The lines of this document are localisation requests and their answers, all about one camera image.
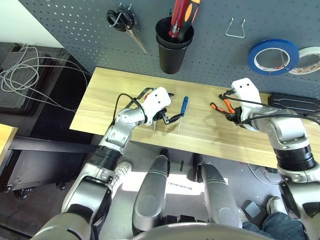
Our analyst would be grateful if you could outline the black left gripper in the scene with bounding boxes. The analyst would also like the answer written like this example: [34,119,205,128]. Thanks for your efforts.
[154,92,185,125]

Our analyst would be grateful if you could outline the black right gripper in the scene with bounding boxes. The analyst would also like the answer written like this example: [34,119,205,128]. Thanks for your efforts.
[224,106,245,126]

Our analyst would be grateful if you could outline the blue handled screwdriver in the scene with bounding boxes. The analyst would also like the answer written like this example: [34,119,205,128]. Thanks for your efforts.
[176,96,190,134]

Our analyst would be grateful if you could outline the orange black pliers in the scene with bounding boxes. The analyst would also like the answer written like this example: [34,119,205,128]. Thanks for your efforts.
[209,93,237,118]

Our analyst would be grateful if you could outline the red handled scissors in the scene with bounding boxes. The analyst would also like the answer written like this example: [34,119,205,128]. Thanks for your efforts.
[147,92,158,132]

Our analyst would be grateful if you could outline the blue tape roll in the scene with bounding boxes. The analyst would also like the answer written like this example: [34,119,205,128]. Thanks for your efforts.
[247,38,300,77]

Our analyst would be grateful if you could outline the grey metal pegboard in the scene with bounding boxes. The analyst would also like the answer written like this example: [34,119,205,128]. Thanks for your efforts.
[18,0,320,101]

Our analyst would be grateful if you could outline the black plastic cup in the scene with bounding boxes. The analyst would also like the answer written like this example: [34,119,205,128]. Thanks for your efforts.
[155,16,195,75]

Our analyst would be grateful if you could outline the black plastic tool case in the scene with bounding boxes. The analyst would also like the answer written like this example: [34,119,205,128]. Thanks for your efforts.
[268,92,320,120]

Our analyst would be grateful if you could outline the white mesh shoe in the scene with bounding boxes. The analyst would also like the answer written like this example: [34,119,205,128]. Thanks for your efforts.
[109,161,133,198]

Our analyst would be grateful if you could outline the silver right robot leg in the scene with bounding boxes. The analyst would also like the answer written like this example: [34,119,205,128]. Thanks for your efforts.
[193,153,243,228]

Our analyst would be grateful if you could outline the silver robot leg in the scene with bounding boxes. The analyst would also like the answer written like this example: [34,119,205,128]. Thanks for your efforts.
[193,153,243,228]
[131,148,171,237]

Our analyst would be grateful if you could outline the grey foot pedal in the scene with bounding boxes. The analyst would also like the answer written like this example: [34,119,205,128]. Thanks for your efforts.
[242,199,260,217]

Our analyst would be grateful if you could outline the silver left robot leg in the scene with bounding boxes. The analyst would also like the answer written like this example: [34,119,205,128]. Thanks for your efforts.
[131,148,171,237]

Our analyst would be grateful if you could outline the white sneaker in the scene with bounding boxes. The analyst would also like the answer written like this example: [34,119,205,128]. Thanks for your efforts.
[266,196,288,216]
[237,207,251,223]

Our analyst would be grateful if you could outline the metal scissors hook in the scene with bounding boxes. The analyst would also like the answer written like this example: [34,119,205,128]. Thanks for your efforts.
[111,2,132,28]

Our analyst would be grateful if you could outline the white tape roll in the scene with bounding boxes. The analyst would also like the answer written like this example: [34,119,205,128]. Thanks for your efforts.
[288,46,320,76]

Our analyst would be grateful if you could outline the black glossy side table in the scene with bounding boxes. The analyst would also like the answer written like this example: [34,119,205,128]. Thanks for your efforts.
[32,48,97,141]

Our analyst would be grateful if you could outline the blue jeans leg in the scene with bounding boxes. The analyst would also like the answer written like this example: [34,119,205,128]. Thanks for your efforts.
[242,212,310,240]

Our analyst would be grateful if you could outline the grey robot torso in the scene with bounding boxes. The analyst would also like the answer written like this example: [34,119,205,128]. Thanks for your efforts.
[132,223,276,240]

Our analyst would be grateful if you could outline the black wheeled flight case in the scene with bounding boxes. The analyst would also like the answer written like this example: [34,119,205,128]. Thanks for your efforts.
[0,149,97,198]

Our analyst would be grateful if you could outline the black ribbed case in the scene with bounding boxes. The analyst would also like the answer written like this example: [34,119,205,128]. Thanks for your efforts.
[0,42,55,115]

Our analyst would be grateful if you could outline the yellow wooden board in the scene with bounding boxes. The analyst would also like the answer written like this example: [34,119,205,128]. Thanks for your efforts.
[0,123,19,171]

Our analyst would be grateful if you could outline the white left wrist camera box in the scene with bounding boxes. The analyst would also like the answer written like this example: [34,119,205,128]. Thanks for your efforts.
[142,86,172,126]

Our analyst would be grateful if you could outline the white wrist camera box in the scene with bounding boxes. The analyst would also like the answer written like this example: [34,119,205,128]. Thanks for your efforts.
[231,77,263,131]
[142,86,172,126]

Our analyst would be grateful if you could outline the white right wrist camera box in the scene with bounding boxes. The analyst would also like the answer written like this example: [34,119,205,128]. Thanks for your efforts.
[231,77,263,131]

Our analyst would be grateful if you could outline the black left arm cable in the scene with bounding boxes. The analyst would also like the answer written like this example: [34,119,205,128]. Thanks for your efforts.
[113,87,156,123]

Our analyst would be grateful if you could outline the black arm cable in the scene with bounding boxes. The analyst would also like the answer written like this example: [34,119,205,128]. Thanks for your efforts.
[218,89,320,126]
[113,87,156,123]

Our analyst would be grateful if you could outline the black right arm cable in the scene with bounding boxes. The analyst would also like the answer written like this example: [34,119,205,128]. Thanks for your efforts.
[218,89,320,126]

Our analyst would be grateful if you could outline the white loose cables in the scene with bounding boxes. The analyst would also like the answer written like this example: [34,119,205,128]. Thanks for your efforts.
[246,162,282,186]

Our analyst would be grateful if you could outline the wire pliers holder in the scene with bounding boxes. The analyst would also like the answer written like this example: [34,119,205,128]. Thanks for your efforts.
[225,17,246,39]

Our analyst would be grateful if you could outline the black handled scissors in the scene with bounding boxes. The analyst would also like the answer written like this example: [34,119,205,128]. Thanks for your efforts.
[106,6,148,55]

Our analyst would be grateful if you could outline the red handled screwdriver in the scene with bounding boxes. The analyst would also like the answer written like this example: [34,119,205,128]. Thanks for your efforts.
[167,0,187,38]

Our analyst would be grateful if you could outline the grey cable bundle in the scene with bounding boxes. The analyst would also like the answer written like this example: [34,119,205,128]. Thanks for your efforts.
[0,43,92,112]

